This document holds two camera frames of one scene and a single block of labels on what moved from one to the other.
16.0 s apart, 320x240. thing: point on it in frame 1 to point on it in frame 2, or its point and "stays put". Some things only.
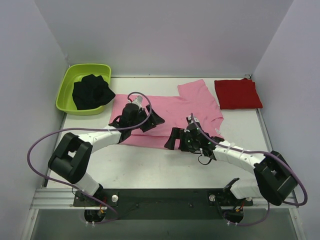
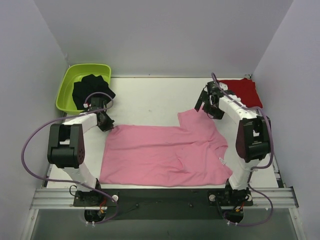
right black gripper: [182, 139] to [202, 99]
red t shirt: [240, 94] stays put
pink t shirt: [193, 100] to [184, 154]
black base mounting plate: [160, 204] stays put
